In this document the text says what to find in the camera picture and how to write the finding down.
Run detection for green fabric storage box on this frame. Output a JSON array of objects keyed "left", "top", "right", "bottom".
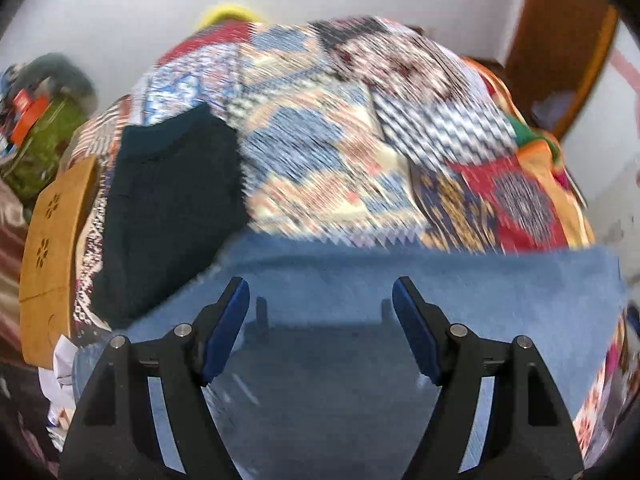
[{"left": 1, "top": 96, "right": 87, "bottom": 204}]

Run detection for patchwork patterned bed quilt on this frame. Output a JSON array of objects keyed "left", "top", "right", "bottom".
[{"left": 70, "top": 16, "right": 605, "bottom": 452}]

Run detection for striped red gold curtain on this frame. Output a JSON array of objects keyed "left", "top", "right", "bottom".
[{"left": 0, "top": 182, "right": 28, "bottom": 353}]

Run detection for brown wooden wardrobe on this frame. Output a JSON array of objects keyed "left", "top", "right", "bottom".
[{"left": 506, "top": 0, "right": 618, "bottom": 139}]

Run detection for blue denim jeans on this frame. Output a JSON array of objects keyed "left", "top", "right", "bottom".
[{"left": 60, "top": 233, "right": 626, "bottom": 479}]

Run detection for folded black pants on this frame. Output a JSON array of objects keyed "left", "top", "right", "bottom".
[{"left": 91, "top": 104, "right": 248, "bottom": 328}]

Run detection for orange box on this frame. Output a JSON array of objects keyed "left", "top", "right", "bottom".
[{"left": 10, "top": 89, "right": 49, "bottom": 148}]

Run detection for wooden lap desk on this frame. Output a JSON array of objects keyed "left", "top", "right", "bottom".
[{"left": 18, "top": 155, "right": 99, "bottom": 370}]

